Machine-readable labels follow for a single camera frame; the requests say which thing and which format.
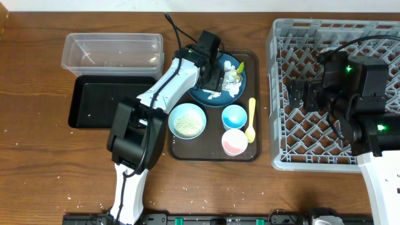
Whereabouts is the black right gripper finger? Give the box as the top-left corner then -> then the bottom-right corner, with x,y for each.
287,79 -> 304,108
302,81 -> 319,112

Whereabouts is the white tissue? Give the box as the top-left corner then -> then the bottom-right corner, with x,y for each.
203,78 -> 244,99

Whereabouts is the light blue rice bowl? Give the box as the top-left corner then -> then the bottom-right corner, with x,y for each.
168,103 -> 207,140

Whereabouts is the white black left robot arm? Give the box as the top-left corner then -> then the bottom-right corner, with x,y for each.
107,50 -> 205,224

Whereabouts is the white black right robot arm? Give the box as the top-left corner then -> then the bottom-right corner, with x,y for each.
287,51 -> 399,224

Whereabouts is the grey dishwasher rack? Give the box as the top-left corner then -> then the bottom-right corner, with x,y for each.
266,19 -> 399,173

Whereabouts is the clear plastic waste bin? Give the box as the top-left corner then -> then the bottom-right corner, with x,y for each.
61,33 -> 164,80

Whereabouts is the dark blue plate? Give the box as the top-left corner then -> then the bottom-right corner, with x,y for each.
188,54 -> 246,107

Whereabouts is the light blue cup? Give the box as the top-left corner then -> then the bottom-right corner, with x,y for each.
221,104 -> 248,130

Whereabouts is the dark brown serving tray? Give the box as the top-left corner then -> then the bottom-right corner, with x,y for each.
167,50 -> 262,162

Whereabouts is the yellow plastic spoon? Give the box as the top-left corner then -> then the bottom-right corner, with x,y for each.
245,97 -> 256,143

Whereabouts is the pink cup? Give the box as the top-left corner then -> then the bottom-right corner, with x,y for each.
221,129 -> 248,156

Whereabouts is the black rectangular tray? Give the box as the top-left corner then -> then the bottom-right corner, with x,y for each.
68,75 -> 156,129

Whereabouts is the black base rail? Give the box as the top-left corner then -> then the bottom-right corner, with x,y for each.
61,208 -> 374,225

